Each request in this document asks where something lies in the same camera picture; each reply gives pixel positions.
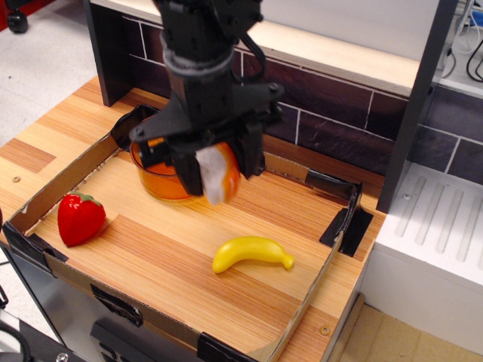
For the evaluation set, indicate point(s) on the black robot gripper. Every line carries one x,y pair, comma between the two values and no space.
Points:
203,115

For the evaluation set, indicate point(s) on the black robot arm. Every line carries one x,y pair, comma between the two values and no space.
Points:
199,38

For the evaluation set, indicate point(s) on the orange transparent plastic pot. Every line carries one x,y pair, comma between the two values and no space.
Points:
159,180

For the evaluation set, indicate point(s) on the cardboard fence with black tape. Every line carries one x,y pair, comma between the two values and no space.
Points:
148,269

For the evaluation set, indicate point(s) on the yellow toy banana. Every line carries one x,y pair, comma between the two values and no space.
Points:
250,248

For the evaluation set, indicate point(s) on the red toy strawberry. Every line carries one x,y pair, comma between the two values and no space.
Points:
79,218

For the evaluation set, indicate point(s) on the white toy sink drainboard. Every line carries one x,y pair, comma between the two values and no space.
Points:
426,265

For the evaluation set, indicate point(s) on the black chair caster wheel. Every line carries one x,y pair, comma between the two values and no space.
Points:
17,22

